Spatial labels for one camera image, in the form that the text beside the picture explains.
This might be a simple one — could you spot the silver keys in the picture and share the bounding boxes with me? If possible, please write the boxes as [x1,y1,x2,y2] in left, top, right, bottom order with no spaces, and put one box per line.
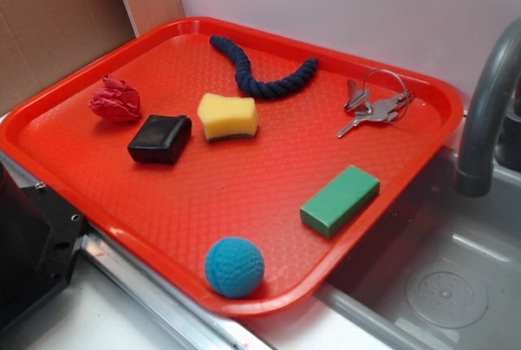
[335,68,414,138]

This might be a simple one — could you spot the red plastic tray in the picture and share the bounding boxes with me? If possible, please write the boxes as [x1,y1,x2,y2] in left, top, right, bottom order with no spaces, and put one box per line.
[1,18,463,317]

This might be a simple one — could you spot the yellow sponge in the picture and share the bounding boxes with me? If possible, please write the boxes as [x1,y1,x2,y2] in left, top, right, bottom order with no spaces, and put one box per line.
[197,93,258,141]

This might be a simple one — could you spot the green rectangular block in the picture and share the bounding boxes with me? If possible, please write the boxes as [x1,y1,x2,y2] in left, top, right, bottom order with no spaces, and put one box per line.
[300,166,380,238]

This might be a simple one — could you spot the black rectangular block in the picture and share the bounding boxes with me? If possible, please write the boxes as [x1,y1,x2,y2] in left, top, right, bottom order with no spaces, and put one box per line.
[127,115,192,164]

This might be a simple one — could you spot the blue crocheted ball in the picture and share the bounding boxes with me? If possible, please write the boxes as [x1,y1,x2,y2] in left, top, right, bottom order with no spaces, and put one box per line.
[204,237,265,299]

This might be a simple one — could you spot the crumpled red paper ball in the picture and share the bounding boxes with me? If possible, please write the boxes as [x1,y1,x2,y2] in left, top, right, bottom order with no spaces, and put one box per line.
[89,74,142,123]

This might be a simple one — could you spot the grey toy sink basin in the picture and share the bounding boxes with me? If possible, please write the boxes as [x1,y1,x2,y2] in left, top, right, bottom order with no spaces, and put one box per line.
[317,149,520,349]

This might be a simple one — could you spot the grey toy faucet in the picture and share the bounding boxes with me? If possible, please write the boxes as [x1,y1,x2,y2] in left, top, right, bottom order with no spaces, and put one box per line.
[455,19,520,197]

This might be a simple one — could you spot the brown cardboard panel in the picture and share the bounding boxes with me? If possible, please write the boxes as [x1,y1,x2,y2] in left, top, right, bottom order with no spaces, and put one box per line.
[1,0,184,114]

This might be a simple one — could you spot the dark blue rope piece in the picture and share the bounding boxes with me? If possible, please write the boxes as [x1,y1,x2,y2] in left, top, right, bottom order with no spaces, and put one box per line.
[208,34,320,101]

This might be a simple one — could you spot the silver metal rail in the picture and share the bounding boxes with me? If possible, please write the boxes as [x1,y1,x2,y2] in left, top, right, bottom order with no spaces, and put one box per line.
[0,150,269,350]

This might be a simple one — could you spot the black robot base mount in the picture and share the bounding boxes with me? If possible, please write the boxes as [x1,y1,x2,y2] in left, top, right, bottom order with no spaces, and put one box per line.
[1,167,87,335]

